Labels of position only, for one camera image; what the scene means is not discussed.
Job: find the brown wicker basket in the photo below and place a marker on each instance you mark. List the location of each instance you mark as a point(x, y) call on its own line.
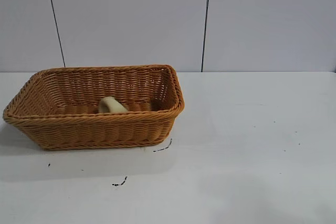
point(92, 129)

